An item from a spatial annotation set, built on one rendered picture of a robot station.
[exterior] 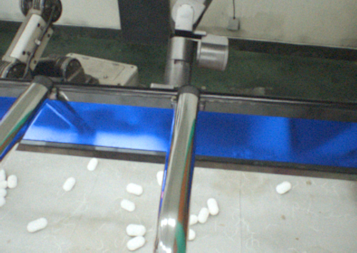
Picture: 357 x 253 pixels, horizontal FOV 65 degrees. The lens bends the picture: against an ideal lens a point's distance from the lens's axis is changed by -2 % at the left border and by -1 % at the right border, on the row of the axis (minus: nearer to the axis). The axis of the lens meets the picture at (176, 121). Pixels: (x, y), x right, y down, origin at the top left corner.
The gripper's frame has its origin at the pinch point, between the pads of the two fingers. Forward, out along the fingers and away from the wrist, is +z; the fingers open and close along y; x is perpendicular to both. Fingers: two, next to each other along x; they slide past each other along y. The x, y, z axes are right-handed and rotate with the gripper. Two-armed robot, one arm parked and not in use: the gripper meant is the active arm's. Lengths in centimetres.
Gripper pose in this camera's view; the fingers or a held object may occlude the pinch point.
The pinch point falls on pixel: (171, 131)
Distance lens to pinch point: 59.7
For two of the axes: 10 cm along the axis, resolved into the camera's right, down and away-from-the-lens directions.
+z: -1.1, 9.9, -1.0
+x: 0.7, 1.1, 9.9
